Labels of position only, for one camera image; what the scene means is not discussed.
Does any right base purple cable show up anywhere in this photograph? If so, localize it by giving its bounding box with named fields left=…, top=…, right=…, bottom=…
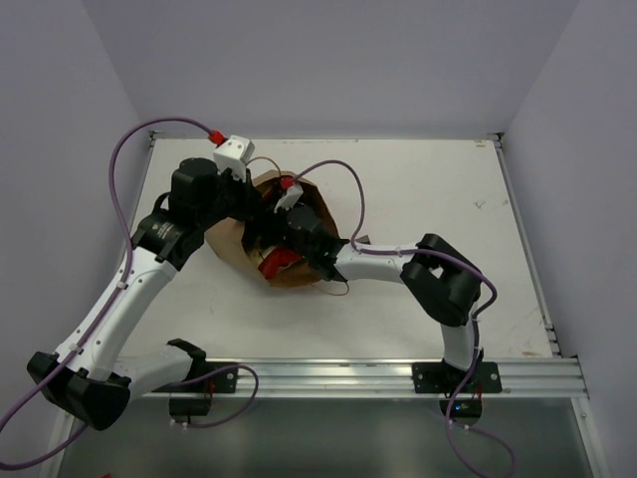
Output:
left=440, top=382, right=517, bottom=478

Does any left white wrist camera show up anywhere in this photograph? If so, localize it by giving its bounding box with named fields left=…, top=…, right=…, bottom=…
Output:
left=213, top=135, right=255, bottom=182

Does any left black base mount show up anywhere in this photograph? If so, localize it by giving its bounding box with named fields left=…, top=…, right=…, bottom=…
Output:
left=155, top=359, right=239, bottom=394

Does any aluminium front rail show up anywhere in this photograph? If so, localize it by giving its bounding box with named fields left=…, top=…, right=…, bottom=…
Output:
left=69, top=356, right=591, bottom=399

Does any brown paper bag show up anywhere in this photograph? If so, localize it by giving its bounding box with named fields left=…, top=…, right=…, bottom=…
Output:
left=205, top=162, right=343, bottom=290

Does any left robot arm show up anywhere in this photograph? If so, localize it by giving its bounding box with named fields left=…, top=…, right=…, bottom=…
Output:
left=27, top=157, right=260, bottom=431

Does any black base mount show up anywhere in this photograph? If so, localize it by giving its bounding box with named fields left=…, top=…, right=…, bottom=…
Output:
left=411, top=361, right=503, bottom=395
left=155, top=359, right=239, bottom=394

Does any brown chocolate bar wrapper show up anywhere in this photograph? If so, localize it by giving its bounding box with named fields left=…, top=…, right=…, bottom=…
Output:
left=354, top=234, right=371, bottom=245

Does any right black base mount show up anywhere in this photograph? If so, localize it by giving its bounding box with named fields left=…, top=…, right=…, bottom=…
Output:
left=411, top=361, right=503, bottom=395

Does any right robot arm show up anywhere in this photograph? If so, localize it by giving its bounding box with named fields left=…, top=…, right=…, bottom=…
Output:
left=262, top=204, right=484, bottom=391

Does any red chip bag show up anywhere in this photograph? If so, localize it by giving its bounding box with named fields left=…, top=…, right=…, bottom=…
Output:
left=258, top=247, right=302, bottom=280

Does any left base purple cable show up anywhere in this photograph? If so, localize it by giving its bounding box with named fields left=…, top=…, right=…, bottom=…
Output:
left=168, top=365, right=260, bottom=429

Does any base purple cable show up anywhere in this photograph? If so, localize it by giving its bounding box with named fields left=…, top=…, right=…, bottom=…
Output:
left=168, top=365, right=260, bottom=429
left=440, top=382, right=517, bottom=478

